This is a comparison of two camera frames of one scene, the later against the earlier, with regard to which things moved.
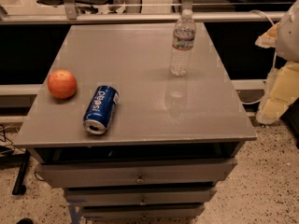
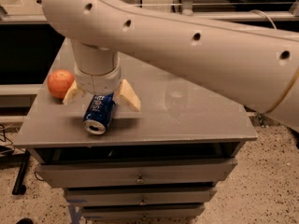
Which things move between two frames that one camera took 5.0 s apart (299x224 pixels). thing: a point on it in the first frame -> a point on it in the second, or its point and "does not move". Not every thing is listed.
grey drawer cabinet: [169, 141] does not move
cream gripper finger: [268, 39] -> [93, 84]
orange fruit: [62, 84] does not move
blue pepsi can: [100, 109] does not move
